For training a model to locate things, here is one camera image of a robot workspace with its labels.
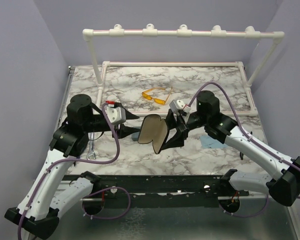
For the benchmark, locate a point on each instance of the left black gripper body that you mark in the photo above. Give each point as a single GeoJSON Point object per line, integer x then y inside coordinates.
{"type": "Point", "coordinates": [116, 128]}

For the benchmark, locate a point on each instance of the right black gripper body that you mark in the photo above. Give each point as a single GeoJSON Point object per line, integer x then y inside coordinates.
{"type": "Point", "coordinates": [182, 124]}

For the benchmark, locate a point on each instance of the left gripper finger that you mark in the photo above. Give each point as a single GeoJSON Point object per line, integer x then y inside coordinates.
{"type": "Point", "coordinates": [130, 116]}
{"type": "Point", "coordinates": [125, 131]}

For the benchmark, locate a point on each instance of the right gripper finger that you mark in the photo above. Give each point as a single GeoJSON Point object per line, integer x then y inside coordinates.
{"type": "Point", "coordinates": [177, 140]}
{"type": "Point", "coordinates": [172, 120]}

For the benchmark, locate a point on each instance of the blue-grey glasses case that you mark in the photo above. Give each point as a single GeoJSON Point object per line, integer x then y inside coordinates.
{"type": "Point", "coordinates": [135, 135]}

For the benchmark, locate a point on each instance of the black glasses case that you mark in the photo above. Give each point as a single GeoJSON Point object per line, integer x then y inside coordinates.
{"type": "Point", "coordinates": [153, 130]}

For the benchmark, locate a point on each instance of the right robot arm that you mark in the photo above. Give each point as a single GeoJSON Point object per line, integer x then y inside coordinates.
{"type": "Point", "coordinates": [282, 178]}

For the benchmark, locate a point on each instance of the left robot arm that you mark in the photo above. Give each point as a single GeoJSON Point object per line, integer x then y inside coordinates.
{"type": "Point", "coordinates": [40, 211]}

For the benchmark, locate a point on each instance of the orange plastic sunglasses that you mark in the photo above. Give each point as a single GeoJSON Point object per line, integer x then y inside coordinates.
{"type": "Point", "coordinates": [145, 95]}

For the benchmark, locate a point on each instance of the silver wrench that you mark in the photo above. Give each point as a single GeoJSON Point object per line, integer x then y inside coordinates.
{"type": "Point", "coordinates": [91, 155]}

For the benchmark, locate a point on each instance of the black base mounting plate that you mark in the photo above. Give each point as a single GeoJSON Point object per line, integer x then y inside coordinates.
{"type": "Point", "coordinates": [159, 191]}

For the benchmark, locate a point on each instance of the black tool right edge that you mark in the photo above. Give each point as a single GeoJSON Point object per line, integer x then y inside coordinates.
{"type": "Point", "coordinates": [241, 155]}

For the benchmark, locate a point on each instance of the white PVC pipe rack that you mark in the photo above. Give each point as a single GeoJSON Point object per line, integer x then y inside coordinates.
{"type": "Point", "coordinates": [182, 32]}

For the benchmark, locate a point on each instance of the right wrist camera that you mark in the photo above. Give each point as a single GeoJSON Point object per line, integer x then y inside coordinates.
{"type": "Point", "coordinates": [178, 107]}

